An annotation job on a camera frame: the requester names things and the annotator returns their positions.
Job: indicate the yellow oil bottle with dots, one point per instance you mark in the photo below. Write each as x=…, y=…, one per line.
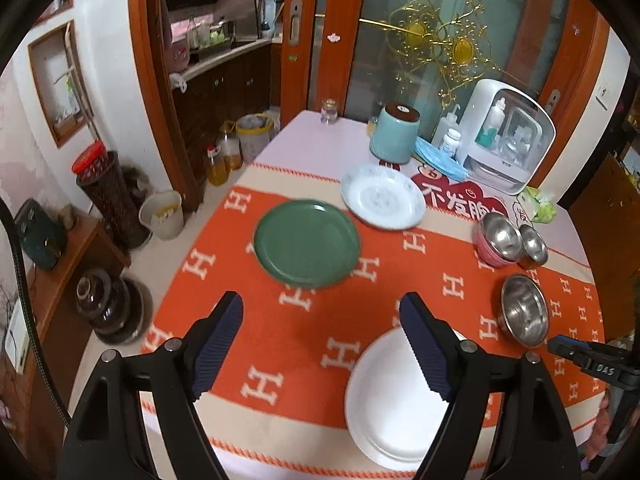
x=217, y=172

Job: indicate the white medicine bottle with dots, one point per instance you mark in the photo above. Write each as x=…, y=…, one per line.
x=450, y=142

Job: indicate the white speckled plate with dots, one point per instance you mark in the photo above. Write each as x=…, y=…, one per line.
x=383, y=197

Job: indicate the green round plate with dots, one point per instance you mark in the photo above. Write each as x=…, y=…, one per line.
x=307, y=244

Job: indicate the light blue canister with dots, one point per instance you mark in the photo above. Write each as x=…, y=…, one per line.
x=394, y=136

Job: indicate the green tissue pack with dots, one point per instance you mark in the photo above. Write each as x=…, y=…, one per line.
x=538, y=205

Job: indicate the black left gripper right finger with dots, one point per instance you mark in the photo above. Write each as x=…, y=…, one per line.
x=533, y=439

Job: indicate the large steel bowl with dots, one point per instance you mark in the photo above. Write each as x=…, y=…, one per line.
x=523, y=314

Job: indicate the small copper steel bowl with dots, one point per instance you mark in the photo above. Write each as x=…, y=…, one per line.
x=535, y=250

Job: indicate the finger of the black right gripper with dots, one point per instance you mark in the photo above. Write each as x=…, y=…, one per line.
x=576, y=351

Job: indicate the small glass jar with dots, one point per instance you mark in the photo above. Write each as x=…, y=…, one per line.
x=328, y=111

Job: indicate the black clay pot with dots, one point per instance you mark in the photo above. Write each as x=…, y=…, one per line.
x=115, y=308

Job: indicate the plain white plate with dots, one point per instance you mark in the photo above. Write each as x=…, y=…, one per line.
x=391, y=413

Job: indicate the red white printed mat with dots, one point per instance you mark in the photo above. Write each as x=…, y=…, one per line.
x=466, y=199

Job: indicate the blue face masks pack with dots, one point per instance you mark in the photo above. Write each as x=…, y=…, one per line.
x=439, y=160

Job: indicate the white countertop sterilizer appliance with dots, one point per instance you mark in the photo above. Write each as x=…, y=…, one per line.
x=505, y=136

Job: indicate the white plastic bucket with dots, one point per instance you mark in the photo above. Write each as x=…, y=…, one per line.
x=162, y=214

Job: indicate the clear bin with yellow bag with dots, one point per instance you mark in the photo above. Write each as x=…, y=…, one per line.
x=254, y=132

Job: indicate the pink steel bowl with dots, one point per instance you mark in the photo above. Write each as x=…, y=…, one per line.
x=498, y=242

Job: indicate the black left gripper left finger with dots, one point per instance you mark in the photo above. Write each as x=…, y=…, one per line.
x=107, y=440

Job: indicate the dark woven basket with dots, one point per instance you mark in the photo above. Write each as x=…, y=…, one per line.
x=99, y=174

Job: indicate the orange H pattern blanket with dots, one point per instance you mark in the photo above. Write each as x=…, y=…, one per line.
x=277, y=406

